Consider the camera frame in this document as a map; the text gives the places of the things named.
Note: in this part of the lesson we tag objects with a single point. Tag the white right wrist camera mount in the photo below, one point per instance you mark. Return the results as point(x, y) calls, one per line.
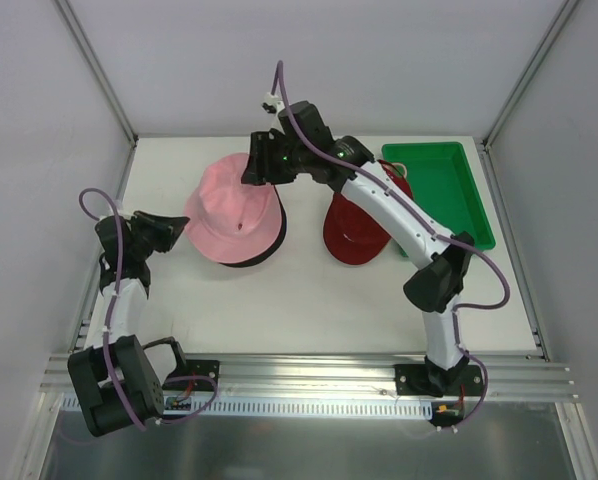
point(272, 104)

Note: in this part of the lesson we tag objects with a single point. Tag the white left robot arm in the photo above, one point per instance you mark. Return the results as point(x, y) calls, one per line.
point(118, 380)

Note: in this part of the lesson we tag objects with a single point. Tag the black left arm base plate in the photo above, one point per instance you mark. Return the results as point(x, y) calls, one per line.
point(193, 376)

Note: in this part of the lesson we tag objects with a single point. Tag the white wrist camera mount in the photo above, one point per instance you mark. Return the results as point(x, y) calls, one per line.
point(272, 104)
point(115, 210)

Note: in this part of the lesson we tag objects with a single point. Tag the light pink baseball cap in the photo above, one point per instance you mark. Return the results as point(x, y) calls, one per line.
point(221, 208)

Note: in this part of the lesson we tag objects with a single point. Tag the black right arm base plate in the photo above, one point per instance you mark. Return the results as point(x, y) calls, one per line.
point(425, 379)

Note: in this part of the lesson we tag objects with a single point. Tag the left aluminium frame post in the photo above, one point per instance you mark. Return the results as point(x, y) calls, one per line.
point(79, 36)

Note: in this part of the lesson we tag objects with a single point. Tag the black baseball cap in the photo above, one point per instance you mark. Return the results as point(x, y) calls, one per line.
point(264, 239)

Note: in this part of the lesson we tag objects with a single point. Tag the aluminium mounting rail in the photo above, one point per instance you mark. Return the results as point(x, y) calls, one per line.
point(503, 378)

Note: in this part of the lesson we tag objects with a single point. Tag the red baseball cap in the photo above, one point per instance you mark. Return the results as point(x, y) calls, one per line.
point(351, 235)

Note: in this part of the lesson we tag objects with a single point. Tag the right aluminium frame post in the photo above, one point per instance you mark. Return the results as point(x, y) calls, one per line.
point(553, 32)

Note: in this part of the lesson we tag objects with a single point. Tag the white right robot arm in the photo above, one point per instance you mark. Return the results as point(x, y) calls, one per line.
point(440, 260)

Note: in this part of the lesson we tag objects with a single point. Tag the white slotted cable duct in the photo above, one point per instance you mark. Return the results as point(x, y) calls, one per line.
point(384, 408)

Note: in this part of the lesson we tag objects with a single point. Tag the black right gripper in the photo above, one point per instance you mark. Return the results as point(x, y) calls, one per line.
point(261, 157)

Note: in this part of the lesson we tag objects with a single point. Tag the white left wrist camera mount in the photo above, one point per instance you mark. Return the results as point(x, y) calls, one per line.
point(115, 210)

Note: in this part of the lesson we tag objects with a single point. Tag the aluminium frame post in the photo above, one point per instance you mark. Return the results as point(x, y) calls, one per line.
point(79, 36)
point(553, 32)

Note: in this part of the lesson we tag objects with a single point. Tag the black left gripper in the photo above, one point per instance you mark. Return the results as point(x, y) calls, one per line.
point(146, 231)

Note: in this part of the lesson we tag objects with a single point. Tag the green plastic tray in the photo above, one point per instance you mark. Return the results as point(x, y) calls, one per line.
point(443, 185)

